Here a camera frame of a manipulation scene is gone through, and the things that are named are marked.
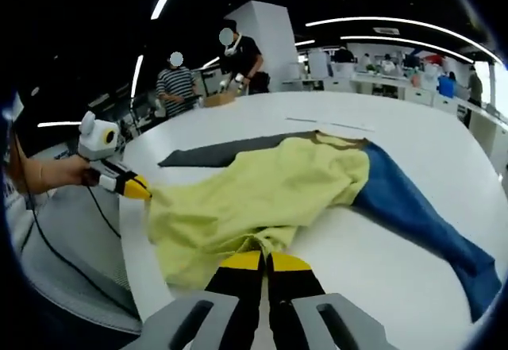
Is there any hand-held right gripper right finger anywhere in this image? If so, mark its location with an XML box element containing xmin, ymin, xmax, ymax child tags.
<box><xmin>266</xmin><ymin>252</ymin><xmax>389</xmax><ymax>350</ymax></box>

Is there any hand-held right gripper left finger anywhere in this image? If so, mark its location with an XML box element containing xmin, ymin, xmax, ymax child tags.
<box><xmin>137</xmin><ymin>250</ymin><xmax>265</xmax><ymax>350</ymax></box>

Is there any multicolour sweater garment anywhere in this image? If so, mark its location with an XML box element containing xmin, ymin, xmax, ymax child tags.
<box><xmin>146</xmin><ymin>129</ymin><xmax>503</xmax><ymax>323</ymax></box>

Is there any person's left hand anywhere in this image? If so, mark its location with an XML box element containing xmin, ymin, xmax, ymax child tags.
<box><xmin>46</xmin><ymin>154</ymin><xmax>99</xmax><ymax>193</ymax></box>

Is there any brown cardboard box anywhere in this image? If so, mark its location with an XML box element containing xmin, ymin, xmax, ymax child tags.
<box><xmin>202</xmin><ymin>90</ymin><xmax>238</xmax><ymax>109</ymax></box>

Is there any white square pillar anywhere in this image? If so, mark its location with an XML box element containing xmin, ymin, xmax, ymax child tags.
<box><xmin>233</xmin><ymin>0</ymin><xmax>298</xmax><ymax>96</ymax></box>

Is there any white counter cabinet row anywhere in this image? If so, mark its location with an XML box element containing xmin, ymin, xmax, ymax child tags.
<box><xmin>323</xmin><ymin>70</ymin><xmax>508</xmax><ymax>168</ymax></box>

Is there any blue container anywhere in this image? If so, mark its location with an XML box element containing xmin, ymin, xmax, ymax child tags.
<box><xmin>437</xmin><ymin>75</ymin><xmax>458</xmax><ymax>98</ymax></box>

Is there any long ceiling light strip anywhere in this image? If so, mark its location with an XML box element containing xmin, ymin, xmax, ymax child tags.
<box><xmin>340</xmin><ymin>35</ymin><xmax>476</xmax><ymax>64</ymax></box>
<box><xmin>304</xmin><ymin>16</ymin><xmax>498</xmax><ymax>64</ymax></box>

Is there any black cable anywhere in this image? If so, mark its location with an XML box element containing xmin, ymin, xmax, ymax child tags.
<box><xmin>13</xmin><ymin>133</ymin><xmax>140</xmax><ymax>320</ymax></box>
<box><xmin>84</xmin><ymin>184</ymin><xmax>123</xmax><ymax>239</ymax></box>

